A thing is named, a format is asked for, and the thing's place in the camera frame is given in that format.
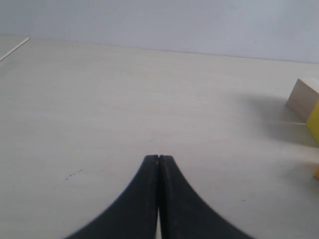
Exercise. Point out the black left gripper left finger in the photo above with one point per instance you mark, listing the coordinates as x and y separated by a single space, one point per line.
134 214

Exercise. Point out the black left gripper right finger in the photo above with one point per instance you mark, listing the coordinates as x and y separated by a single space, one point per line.
182 212

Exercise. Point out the yellow cheese wedge toy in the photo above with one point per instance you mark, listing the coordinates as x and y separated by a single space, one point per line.
316 173

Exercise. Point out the yellow cube block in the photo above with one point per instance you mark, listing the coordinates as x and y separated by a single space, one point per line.
313 123

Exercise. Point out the plain wooden cube block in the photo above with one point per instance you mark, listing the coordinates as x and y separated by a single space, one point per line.
304 97

